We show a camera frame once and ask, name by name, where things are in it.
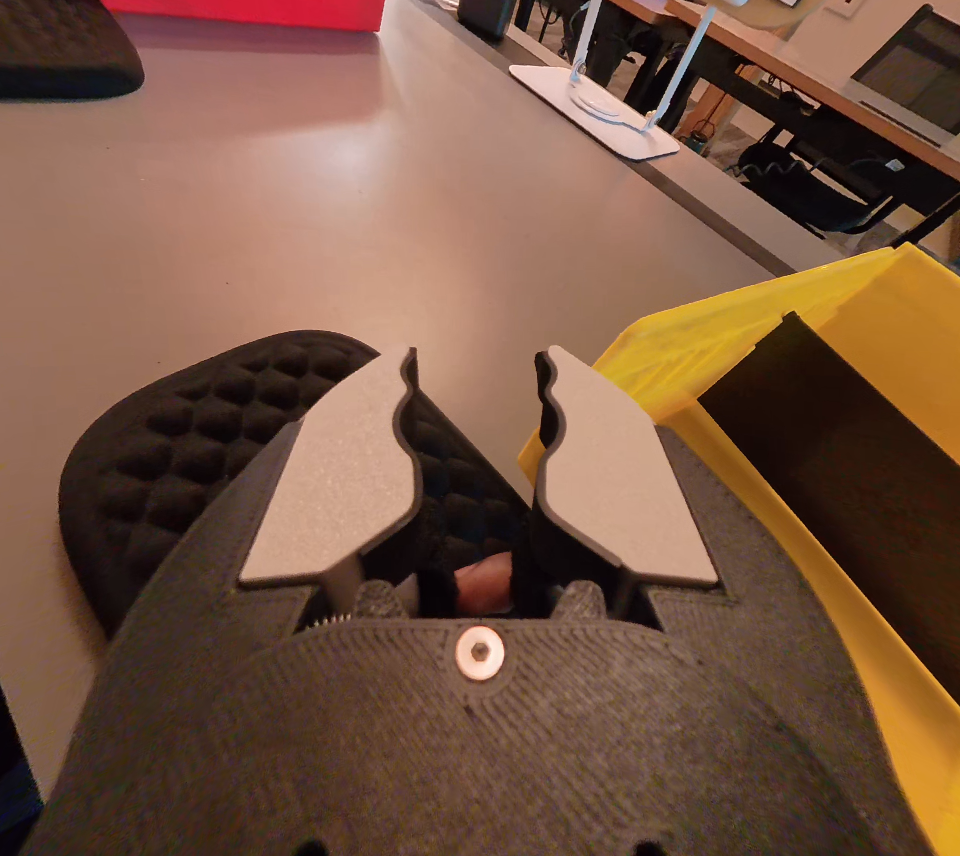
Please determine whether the black bin divider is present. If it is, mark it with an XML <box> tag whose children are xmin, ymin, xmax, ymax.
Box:
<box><xmin>697</xmin><ymin>312</ymin><xmax>960</xmax><ymax>703</ymax></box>

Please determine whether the black textured wrist pad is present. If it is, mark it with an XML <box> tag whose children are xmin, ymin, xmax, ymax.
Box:
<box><xmin>58</xmin><ymin>329</ymin><xmax>530</xmax><ymax>639</ymax></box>
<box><xmin>0</xmin><ymin>0</ymin><xmax>145</xmax><ymax>101</ymax></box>

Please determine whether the wooden background desk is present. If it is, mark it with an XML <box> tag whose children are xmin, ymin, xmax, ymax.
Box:
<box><xmin>435</xmin><ymin>0</ymin><xmax>960</xmax><ymax>185</ymax></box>

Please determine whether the black computer monitor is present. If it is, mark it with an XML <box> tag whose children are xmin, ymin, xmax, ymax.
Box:
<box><xmin>851</xmin><ymin>4</ymin><xmax>960</xmax><ymax>137</ymax></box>

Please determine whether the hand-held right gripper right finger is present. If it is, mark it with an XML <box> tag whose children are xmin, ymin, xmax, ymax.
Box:
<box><xmin>532</xmin><ymin>344</ymin><xmax>721</xmax><ymax>617</ymax></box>

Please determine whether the black power cube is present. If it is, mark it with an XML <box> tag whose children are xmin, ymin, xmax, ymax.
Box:
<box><xmin>457</xmin><ymin>0</ymin><xmax>522</xmax><ymax>41</ymax></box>

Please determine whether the person's right hand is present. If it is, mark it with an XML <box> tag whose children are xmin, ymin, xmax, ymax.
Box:
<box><xmin>453</xmin><ymin>552</ymin><xmax>519</xmax><ymax>611</ymax></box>

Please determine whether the yellow plastic bin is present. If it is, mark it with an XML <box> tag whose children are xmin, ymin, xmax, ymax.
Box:
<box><xmin>517</xmin><ymin>242</ymin><xmax>960</xmax><ymax>856</ymax></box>

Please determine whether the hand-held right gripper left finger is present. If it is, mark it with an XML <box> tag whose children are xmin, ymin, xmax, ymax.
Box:
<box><xmin>238</xmin><ymin>346</ymin><xmax>425</xmax><ymax>613</ymax></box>

